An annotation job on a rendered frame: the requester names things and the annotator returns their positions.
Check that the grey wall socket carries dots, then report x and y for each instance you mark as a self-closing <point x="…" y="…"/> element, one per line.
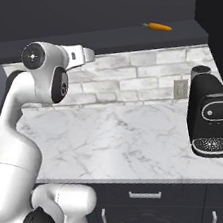
<point x="181" y="89"/>

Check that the dark open wall cabinet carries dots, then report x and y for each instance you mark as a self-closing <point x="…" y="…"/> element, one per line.
<point x="102" y="13"/>

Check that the orange carrot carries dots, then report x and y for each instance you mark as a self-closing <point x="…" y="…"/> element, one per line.
<point x="158" y="26"/>

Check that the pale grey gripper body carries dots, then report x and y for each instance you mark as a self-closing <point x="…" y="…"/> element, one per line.
<point x="89" y="54"/>

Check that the black coffee machine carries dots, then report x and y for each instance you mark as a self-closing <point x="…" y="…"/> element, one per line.
<point x="206" y="102"/>

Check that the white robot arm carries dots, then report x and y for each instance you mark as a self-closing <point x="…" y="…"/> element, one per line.
<point x="13" y="165"/>

